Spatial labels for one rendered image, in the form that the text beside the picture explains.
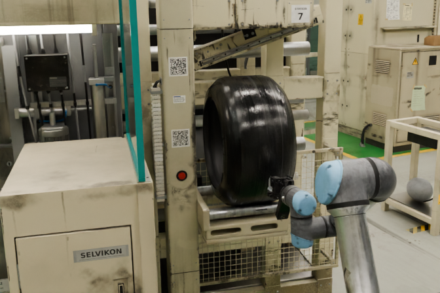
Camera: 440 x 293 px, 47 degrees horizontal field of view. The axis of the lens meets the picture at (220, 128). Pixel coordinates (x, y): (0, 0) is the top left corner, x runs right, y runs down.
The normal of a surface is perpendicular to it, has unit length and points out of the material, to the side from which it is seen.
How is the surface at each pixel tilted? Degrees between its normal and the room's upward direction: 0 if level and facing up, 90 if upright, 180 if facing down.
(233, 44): 90
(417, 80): 90
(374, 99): 90
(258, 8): 90
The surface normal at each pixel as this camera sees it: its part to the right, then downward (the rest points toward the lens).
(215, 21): 0.24, 0.22
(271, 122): 0.20, -0.26
